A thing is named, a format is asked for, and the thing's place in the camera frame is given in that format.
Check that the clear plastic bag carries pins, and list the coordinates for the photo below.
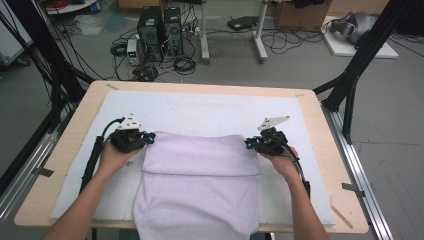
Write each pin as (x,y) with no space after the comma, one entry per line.
(88,25)

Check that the person's right hand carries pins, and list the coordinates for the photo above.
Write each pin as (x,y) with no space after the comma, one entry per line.
(286,165)

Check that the narrow black computer tower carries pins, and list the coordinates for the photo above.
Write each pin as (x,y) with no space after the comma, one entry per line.
(173,30)

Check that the black flat device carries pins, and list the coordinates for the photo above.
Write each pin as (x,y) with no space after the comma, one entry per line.
(241,22)

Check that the thin wooden stick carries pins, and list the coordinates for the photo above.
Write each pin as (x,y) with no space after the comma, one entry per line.
(341,216)

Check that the white foam mat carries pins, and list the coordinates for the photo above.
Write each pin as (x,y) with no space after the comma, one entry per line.
(200,110)

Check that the white round table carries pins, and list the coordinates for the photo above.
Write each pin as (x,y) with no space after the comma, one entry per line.
(73,8)

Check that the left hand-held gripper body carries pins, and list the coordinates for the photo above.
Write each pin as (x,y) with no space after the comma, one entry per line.
(128,140)

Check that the large cardboard box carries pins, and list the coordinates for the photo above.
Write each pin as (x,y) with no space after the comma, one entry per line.
(300,18)

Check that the white power supply unit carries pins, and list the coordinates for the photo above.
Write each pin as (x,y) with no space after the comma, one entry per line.
(133,51)

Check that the person's left hand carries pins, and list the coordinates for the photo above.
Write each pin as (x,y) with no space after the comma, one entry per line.
(115,161)

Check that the pale pink towel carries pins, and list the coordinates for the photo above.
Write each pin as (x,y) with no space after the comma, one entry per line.
(200,186)

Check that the wide black computer tower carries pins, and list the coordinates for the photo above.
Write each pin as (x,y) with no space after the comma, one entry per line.
(150,33)

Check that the grey headset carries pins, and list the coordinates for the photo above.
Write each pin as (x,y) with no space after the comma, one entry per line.
(361,23)

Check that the black frame post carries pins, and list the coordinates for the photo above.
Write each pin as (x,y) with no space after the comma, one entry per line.
(366,46)
(43,43)

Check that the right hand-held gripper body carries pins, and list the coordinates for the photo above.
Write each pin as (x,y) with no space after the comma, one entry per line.
(273,143)

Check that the aluminium rail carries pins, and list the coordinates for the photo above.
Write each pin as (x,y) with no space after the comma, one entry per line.
(33,160)
(356,173)

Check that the grey tape piece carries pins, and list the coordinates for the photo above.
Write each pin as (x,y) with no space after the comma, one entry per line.
(45,172)
(351,188)

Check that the white floor board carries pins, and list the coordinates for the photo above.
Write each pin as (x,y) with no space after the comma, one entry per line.
(340,50)

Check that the white desk frame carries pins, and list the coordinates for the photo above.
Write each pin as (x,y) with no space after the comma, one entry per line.
(204,33)

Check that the teal plastic sheet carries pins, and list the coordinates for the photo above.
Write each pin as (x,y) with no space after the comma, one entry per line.
(116,21)

